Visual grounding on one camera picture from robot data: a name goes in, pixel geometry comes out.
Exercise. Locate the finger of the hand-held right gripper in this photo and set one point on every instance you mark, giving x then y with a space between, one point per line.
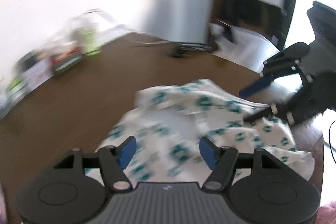
257 87
278 111

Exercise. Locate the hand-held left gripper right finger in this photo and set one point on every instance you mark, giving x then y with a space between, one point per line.
208 151

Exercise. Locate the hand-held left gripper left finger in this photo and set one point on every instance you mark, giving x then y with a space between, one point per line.
127 151

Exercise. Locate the white green-flowered garment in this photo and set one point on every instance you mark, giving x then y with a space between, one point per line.
183 119

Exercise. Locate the white cloth on chair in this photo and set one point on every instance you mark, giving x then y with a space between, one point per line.
249 45

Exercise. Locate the dark wooden chair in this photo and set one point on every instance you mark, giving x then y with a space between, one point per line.
249 8

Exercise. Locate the dark box with label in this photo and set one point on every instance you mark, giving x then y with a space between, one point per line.
65 61

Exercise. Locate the green spray bottle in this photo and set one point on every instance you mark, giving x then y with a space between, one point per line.
90 43

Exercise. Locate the printed tin box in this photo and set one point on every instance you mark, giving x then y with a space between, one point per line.
36 74

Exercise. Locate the stack of green boxes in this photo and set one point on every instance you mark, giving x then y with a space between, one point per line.
15 90

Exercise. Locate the small black box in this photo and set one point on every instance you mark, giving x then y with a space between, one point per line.
26 61

